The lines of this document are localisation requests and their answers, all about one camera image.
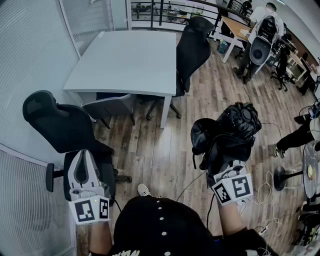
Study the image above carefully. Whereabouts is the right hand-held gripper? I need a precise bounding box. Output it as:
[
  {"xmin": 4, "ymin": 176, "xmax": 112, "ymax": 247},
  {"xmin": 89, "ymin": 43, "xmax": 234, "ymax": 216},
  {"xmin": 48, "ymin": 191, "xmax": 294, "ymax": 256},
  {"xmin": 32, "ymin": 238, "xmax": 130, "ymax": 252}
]
[{"xmin": 206, "ymin": 164, "xmax": 254, "ymax": 206}]

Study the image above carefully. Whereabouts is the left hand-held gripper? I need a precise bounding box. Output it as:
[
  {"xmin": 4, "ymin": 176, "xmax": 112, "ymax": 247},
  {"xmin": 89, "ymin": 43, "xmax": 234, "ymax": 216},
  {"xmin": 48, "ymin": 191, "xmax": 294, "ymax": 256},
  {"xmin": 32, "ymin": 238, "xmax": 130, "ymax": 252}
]
[{"xmin": 66, "ymin": 149, "xmax": 111, "ymax": 225}]

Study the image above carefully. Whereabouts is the black umbrella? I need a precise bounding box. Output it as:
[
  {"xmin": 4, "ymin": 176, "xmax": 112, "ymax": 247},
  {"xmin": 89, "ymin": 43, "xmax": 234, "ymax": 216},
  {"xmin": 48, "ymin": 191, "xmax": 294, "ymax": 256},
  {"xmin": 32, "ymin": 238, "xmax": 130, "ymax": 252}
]
[{"xmin": 190, "ymin": 101, "xmax": 263, "ymax": 176}]

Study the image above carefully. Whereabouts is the person's right forearm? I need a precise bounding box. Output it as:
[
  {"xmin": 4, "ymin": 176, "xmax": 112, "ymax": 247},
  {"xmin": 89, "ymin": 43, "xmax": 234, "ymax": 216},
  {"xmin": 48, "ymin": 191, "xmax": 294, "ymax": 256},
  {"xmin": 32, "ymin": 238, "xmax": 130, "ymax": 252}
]
[{"xmin": 219, "ymin": 202, "xmax": 248, "ymax": 237}]

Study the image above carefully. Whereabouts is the person's left forearm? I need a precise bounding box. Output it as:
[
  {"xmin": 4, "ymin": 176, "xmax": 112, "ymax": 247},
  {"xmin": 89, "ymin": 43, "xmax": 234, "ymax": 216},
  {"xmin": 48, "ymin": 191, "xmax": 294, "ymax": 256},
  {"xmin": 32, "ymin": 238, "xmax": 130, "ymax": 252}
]
[{"xmin": 88, "ymin": 221, "xmax": 113, "ymax": 255}]

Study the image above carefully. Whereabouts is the black mesh office chair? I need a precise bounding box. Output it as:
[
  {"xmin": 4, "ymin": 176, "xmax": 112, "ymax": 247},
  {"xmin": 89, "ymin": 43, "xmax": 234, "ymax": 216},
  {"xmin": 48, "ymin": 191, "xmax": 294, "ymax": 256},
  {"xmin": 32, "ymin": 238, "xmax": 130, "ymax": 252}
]
[{"xmin": 22, "ymin": 89, "xmax": 133, "ymax": 207}]

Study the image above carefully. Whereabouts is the person's white left shoe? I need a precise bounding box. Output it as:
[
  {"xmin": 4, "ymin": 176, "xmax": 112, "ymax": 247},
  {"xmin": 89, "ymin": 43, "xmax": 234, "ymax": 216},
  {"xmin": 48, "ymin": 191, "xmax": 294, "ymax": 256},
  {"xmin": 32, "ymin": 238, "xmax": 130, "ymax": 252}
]
[{"xmin": 137, "ymin": 183, "xmax": 153, "ymax": 198}]

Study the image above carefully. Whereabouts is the blue fabric chair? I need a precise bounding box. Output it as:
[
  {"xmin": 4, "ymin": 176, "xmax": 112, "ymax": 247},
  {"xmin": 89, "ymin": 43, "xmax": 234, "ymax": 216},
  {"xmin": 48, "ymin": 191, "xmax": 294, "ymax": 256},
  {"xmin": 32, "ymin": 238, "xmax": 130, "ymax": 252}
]
[{"xmin": 81, "ymin": 92, "xmax": 137, "ymax": 130}]

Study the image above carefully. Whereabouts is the round glass side table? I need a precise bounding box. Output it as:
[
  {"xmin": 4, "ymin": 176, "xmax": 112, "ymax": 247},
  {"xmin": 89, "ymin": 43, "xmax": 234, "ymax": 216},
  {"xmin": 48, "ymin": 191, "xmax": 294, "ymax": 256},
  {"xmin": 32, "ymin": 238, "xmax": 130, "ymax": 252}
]
[{"xmin": 302, "ymin": 141, "xmax": 320, "ymax": 201}]

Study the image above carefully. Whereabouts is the person's black buttoned clothing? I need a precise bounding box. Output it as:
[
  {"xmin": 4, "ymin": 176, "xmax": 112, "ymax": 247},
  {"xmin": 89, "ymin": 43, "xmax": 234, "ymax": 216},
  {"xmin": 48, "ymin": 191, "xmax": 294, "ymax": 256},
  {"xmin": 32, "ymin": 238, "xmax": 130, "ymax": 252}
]
[{"xmin": 107, "ymin": 196, "xmax": 281, "ymax": 256}]

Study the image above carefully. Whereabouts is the white table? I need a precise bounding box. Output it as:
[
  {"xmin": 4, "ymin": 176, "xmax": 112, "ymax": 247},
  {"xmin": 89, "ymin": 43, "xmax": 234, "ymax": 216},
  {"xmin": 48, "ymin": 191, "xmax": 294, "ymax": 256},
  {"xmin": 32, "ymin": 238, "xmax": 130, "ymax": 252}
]
[{"xmin": 62, "ymin": 30, "xmax": 178, "ymax": 130}]

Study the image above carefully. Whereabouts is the small black swivel chair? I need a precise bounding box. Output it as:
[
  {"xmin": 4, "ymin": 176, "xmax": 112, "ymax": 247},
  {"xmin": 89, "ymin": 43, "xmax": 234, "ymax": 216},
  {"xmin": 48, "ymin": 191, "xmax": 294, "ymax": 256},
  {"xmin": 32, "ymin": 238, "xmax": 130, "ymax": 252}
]
[{"xmin": 271, "ymin": 47, "xmax": 296, "ymax": 92}]

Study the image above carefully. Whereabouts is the grey backpack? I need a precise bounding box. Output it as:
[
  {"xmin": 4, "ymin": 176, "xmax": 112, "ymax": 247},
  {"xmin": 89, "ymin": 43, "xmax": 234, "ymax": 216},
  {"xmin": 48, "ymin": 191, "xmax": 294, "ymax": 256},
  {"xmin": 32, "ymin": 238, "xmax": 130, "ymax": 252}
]
[{"xmin": 249, "ymin": 15, "xmax": 280, "ymax": 66}]

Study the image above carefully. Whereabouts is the black high-back office chair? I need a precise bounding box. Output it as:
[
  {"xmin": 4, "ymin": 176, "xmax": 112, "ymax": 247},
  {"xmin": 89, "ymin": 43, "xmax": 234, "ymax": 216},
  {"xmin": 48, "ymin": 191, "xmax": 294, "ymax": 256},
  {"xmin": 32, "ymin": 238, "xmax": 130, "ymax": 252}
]
[{"xmin": 146, "ymin": 16, "xmax": 216, "ymax": 120}]

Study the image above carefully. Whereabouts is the teal waste bin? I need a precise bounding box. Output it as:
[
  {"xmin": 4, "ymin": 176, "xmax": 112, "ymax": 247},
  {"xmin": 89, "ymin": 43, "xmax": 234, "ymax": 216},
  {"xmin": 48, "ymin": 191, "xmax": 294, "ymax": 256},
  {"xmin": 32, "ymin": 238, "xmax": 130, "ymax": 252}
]
[{"xmin": 216, "ymin": 39, "xmax": 229, "ymax": 54}]

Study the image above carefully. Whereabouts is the wooden desk with white legs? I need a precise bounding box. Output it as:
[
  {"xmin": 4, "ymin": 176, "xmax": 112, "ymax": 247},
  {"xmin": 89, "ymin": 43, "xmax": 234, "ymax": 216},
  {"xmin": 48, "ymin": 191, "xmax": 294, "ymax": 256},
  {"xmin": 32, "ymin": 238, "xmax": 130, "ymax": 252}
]
[{"xmin": 214, "ymin": 16, "xmax": 266, "ymax": 75}]

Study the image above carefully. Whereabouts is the black metal railing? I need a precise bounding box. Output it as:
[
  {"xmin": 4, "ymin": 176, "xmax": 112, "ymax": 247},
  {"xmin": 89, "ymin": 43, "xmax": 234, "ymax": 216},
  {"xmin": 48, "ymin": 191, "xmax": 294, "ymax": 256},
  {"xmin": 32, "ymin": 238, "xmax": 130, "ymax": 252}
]
[{"xmin": 129, "ymin": 0, "xmax": 253, "ymax": 32}]

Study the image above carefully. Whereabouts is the white cable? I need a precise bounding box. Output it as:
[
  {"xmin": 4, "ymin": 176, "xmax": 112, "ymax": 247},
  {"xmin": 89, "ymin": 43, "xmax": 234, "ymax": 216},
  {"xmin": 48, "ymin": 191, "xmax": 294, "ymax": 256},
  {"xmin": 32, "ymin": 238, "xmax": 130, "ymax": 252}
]
[{"xmin": 249, "ymin": 171, "xmax": 285, "ymax": 236}]

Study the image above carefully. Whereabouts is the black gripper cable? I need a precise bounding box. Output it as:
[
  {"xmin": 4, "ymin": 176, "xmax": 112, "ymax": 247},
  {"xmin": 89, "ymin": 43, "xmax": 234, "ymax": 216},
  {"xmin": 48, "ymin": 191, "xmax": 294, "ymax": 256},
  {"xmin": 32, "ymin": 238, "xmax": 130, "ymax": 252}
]
[{"xmin": 206, "ymin": 193, "xmax": 216, "ymax": 231}]

